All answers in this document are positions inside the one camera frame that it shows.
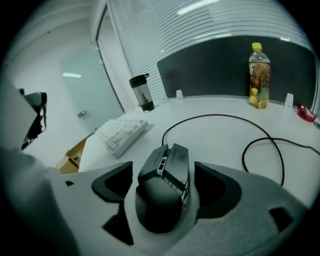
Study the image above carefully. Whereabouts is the frosted glass door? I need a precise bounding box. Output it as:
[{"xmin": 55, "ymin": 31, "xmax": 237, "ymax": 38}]
[{"xmin": 59, "ymin": 56, "xmax": 125, "ymax": 120}]

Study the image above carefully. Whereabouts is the black red mouse cable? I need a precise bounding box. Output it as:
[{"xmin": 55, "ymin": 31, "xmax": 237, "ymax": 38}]
[{"xmin": 161, "ymin": 113, "xmax": 320, "ymax": 187}]

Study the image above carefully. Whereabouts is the black computer mouse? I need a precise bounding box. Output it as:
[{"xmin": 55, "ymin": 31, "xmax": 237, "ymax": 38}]
[{"xmin": 134, "ymin": 143, "xmax": 191, "ymax": 235}]

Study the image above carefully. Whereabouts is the white keyboard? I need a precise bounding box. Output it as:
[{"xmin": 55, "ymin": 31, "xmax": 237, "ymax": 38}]
[{"xmin": 94, "ymin": 117, "xmax": 149, "ymax": 159}]

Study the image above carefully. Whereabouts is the red plastic wrapper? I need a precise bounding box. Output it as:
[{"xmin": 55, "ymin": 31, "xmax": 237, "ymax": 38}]
[{"xmin": 296, "ymin": 104, "xmax": 317, "ymax": 123}]

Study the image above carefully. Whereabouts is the yellow capped tea bottle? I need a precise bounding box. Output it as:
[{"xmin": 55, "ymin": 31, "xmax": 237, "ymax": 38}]
[{"xmin": 248, "ymin": 42, "xmax": 272, "ymax": 110}]

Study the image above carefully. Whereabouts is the dark grey desk partition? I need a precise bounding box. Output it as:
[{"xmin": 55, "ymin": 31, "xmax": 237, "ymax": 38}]
[{"xmin": 156, "ymin": 35, "xmax": 318, "ymax": 110}]

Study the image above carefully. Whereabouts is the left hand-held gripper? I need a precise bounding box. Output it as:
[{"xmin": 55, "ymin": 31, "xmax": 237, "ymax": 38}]
[{"xmin": 0, "ymin": 82, "xmax": 48, "ymax": 151}]

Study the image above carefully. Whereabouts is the cardboard box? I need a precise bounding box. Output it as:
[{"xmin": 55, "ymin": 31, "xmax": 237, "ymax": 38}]
[{"xmin": 55, "ymin": 131, "xmax": 95, "ymax": 175}]

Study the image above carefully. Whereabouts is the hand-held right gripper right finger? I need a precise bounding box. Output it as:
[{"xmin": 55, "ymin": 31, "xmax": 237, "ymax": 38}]
[{"xmin": 174, "ymin": 161, "xmax": 309, "ymax": 256}]

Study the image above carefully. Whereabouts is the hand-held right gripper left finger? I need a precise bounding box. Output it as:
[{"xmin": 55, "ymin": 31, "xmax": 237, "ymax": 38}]
[{"xmin": 48, "ymin": 161, "xmax": 141, "ymax": 256}]

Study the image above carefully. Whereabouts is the black lidded clear tumbler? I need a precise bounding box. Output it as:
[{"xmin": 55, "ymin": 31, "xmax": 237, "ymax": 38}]
[{"xmin": 128, "ymin": 73, "xmax": 155, "ymax": 112}]

